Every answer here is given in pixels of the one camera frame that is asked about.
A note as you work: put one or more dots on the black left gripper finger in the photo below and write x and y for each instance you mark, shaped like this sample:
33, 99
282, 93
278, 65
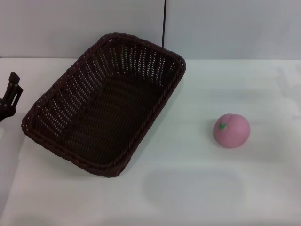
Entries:
15, 90

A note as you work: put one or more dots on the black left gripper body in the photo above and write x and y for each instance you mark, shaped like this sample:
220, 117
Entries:
5, 110

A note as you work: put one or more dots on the dark woven wicker basket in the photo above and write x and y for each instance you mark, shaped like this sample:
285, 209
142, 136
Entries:
101, 110

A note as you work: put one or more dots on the pink toy peach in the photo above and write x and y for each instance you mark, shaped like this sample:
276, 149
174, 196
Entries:
232, 131

